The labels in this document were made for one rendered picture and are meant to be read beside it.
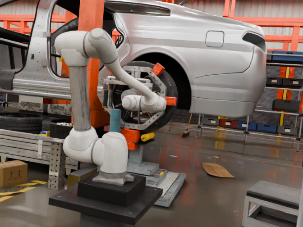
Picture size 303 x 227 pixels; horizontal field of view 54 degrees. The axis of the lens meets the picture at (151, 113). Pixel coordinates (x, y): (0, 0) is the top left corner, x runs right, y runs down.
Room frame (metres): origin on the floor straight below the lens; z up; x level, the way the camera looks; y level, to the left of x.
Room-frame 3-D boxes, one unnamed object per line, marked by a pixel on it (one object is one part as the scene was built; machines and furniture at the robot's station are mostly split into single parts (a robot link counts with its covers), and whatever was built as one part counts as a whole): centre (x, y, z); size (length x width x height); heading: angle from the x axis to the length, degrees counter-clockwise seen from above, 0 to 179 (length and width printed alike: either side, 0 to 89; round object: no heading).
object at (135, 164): (2.74, 0.11, 0.32); 0.40 x 0.30 x 0.28; 74
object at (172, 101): (2.50, -0.15, 0.85); 0.09 x 0.08 x 0.07; 74
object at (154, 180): (2.73, 0.09, 0.13); 0.50 x 0.36 x 0.10; 74
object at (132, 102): (1.97, 0.13, 0.83); 0.16 x 0.13 x 0.11; 164
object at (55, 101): (5.54, 1.83, 0.69); 0.52 x 0.17 x 0.35; 164
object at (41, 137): (2.52, 0.75, 0.44); 0.43 x 0.17 x 0.03; 74
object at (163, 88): (2.57, 0.16, 0.85); 0.54 x 0.07 x 0.54; 74
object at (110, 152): (1.70, 0.21, 0.55); 0.18 x 0.16 x 0.22; 73
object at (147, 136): (2.64, 0.01, 0.51); 0.29 x 0.06 x 0.06; 164
